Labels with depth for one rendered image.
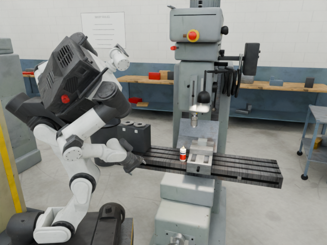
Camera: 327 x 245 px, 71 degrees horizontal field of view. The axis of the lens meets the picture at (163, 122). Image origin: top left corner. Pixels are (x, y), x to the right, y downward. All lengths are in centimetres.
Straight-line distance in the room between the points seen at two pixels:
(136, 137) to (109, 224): 60
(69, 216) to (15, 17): 701
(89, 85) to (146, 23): 503
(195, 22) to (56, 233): 137
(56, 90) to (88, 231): 100
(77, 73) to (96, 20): 554
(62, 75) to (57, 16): 615
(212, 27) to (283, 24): 458
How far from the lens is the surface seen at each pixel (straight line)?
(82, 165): 132
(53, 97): 108
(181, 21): 126
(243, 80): 521
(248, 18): 569
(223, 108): 190
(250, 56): 167
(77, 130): 101
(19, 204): 287
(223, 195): 262
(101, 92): 98
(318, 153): 376
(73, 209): 150
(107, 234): 165
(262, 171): 164
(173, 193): 154
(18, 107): 130
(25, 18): 784
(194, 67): 139
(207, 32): 124
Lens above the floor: 174
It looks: 20 degrees down
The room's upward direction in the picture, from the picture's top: straight up
